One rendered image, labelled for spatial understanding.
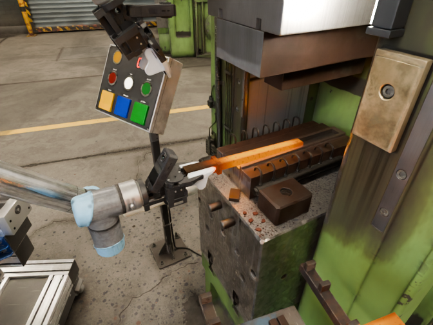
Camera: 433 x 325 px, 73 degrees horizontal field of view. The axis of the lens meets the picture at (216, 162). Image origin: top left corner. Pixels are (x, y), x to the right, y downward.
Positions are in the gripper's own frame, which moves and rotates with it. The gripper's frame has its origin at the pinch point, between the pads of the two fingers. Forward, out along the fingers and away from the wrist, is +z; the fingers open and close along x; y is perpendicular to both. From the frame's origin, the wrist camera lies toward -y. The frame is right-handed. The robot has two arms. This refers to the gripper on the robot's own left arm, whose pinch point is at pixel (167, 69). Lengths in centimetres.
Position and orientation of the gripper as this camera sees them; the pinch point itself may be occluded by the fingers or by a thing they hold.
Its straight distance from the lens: 80.3
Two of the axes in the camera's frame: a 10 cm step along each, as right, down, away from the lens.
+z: 4.0, 6.1, 6.8
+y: -7.9, 6.1, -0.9
